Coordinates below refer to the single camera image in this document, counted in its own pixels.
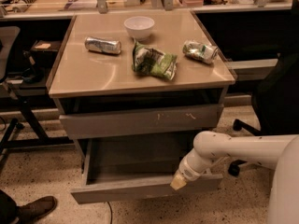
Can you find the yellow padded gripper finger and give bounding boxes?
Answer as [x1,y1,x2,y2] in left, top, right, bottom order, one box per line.
[170,173,187,190]

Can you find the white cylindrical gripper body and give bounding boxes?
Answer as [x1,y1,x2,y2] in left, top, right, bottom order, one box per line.
[178,148,217,182]

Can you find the grey drawer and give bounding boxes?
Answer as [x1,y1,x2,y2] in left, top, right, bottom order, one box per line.
[60,105,223,139]
[71,133,223,204]

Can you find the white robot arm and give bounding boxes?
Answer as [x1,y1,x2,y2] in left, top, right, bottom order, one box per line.
[171,131,299,224]

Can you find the beige top drawer cabinet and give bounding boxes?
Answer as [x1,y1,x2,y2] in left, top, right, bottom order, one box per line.
[45,9,237,161]

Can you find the grey top drawer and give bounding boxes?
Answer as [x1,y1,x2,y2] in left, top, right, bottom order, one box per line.
[60,105,223,139]

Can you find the black office chair right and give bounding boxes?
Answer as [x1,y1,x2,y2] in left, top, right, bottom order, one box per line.
[227,0,299,177]

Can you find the green chip bag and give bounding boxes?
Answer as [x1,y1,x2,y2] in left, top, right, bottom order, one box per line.
[132,41,178,80]

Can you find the white bowl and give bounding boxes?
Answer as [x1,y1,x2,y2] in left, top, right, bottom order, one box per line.
[124,16,155,41]

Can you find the brown shoe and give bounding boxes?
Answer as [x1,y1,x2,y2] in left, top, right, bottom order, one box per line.
[17,196,58,224]

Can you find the silver soda can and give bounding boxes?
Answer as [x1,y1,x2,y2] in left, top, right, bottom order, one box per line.
[84,36,121,55]

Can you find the black box under desk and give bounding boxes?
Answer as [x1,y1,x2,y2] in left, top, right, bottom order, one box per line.
[30,40,61,65]

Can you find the grey office chair left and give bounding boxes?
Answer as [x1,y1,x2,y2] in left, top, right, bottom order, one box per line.
[0,26,20,154]

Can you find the black coiled tool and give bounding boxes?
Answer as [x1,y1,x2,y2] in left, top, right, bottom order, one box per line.
[12,0,36,12]

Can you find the black cable on floor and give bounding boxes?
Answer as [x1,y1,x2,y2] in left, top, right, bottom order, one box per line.
[107,202,114,224]

